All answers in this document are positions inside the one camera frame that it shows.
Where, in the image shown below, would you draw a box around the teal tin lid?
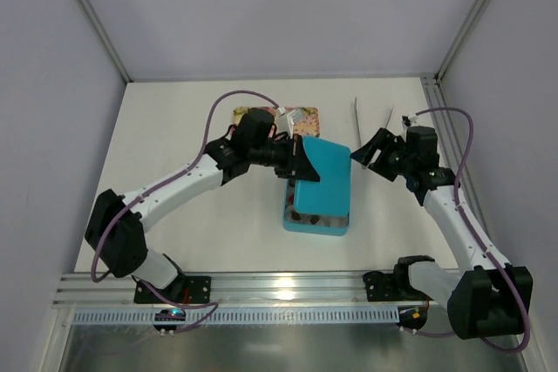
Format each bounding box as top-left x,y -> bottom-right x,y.
293,136 -> 351,218

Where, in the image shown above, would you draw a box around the metal tongs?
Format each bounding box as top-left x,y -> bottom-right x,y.
353,98 -> 395,170

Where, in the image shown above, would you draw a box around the teal tin box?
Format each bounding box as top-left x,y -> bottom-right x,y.
282,179 -> 350,237

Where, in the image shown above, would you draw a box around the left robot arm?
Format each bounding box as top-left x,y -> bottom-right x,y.
85,108 -> 380,300

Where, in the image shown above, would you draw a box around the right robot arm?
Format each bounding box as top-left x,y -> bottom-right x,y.
351,125 -> 533,340

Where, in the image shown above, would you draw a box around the floral serving tray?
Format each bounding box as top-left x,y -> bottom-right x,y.
229,105 -> 324,138

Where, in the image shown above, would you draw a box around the aluminium rail frame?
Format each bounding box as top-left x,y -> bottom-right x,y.
51,269 -> 531,306

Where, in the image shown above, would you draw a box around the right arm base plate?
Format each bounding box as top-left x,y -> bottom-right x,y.
362,271 -> 449,303

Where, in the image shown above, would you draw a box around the slotted cable duct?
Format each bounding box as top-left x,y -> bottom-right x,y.
71,306 -> 399,327

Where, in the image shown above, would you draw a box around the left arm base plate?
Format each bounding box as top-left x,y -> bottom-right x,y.
133,274 -> 212,304

